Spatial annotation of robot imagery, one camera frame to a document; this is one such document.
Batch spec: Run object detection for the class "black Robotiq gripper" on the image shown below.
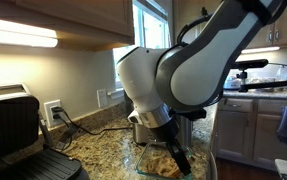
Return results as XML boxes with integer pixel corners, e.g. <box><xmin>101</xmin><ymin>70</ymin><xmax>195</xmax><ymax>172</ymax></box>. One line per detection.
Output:
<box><xmin>148</xmin><ymin>117</ymin><xmax>193</xmax><ymax>178</ymax></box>

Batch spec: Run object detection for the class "stainless steel two-slot toaster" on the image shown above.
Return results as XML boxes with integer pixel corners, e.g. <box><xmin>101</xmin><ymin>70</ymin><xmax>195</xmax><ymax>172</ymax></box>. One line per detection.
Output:
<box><xmin>131</xmin><ymin>114</ymin><xmax>195</xmax><ymax>149</ymax></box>

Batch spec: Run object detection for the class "clear glass baking dish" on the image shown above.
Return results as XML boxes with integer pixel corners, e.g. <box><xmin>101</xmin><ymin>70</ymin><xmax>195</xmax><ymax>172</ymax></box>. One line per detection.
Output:
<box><xmin>135</xmin><ymin>141</ymin><xmax>195</xmax><ymax>180</ymax></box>

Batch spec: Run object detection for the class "beige base cabinet with drawers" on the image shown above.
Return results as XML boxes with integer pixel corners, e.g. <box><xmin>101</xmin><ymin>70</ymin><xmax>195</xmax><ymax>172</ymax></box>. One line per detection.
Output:
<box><xmin>214</xmin><ymin>97</ymin><xmax>287</xmax><ymax>172</ymax></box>

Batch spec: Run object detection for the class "black bottle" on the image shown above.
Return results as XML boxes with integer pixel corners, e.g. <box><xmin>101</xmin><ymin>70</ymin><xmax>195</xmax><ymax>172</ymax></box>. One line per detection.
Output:
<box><xmin>122</xmin><ymin>91</ymin><xmax>134</xmax><ymax>117</ymax></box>

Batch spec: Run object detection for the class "white cooking pot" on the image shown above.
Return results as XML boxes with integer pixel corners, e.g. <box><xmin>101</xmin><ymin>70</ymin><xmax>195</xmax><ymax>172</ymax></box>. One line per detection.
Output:
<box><xmin>223</xmin><ymin>76</ymin><xmax>243</xmax><ymax>90</ymax></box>

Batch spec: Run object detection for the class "under-cabinet light strip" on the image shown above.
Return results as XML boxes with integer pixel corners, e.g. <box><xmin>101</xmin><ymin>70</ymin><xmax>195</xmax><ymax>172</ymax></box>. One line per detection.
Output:
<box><xmin>241</xmin><ymin>46</ymin><xmax>281</xmax><ymax>55</ymax></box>
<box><xmin>0</xmin><ymin>16</ymin><xmax>59</xmax><ymax>49</ymax></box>

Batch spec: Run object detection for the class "kitchen window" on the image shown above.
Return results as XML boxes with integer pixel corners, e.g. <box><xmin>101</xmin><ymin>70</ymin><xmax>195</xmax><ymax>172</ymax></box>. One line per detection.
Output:
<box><xmin>112</xmin><ymin>0</ymin><xmax>171</xmax><ymax>90</ymax></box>

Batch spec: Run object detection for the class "black panini grill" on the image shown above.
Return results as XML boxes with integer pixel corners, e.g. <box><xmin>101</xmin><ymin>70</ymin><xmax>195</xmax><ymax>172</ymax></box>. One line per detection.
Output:
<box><xmin>0</xmin><ymin>83</ymin><xmax>91</xmax><ymax>180</ymax></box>

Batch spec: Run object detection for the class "curved silver appliance handle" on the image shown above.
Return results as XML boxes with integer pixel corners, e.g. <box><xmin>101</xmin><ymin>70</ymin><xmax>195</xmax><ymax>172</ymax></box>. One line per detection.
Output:
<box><xmin>206</xmin><ymin>151</ymin><xmax>219</xmax><ymax>180</ymax></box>

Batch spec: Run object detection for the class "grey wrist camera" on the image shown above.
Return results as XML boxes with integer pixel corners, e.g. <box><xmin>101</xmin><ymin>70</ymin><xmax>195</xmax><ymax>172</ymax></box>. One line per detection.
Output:
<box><xmin>126</xmin><ymin>109</ymin><xmax>145</xmax><ymax>125</ymax></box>

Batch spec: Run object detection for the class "black toaster power cable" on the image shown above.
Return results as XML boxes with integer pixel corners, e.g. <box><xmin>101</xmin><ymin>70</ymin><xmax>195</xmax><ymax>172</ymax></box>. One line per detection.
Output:
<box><xmin>51</xmin><ymin>106</ymin><xmax>134</xmax><ymax>137</ymax></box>

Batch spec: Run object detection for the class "white wall switch plate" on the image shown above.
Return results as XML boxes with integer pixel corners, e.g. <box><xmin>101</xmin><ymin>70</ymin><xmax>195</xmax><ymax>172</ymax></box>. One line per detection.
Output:
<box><xmin>96</xmin><ymin>88</ymin><xmax>109</xmax><ymax>109</ymax></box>

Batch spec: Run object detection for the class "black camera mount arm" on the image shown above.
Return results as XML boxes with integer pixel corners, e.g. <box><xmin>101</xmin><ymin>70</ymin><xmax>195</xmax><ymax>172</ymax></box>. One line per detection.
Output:
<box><xmin>237</xmin><ymin>69</ymin><xmax>287</xmax><ymax>94</ymax></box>

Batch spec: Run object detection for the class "grey grill power cable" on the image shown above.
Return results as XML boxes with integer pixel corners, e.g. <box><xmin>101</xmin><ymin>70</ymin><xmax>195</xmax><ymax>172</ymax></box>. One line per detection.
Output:
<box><xmin>53</xmin><ymin>113</ymin><xmax>80</xmax><ymax>152</ymax></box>

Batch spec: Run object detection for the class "black bar-shaped camera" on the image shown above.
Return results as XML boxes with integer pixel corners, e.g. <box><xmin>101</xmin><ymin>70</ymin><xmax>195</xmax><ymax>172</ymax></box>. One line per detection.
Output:
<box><xmin>231</xmin><ymin>58</ymin><xmax>270</xmax><ymax>71</ymax></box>

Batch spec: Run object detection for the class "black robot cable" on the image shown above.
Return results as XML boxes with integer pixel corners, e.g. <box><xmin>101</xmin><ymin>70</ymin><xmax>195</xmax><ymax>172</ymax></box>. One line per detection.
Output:
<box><xmin>175</xmin><ymin>7</ymin><xmax>225</xmax><ymax>122</ymax></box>

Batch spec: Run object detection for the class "white wall power outlet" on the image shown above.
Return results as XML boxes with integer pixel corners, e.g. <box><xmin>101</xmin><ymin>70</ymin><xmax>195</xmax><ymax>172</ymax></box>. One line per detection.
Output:
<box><xmin>43</xmin><ymin>99</ymin><xmax>64</xmax><ymax>129</ymax></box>

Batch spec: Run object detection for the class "wooden wall cabinet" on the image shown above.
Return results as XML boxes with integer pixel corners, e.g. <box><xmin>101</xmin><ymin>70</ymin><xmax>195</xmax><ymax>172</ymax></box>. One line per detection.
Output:
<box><xmin>0</xmin><ymin>0</ymin><xmax>136</xmax><ymax>53</ymax></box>

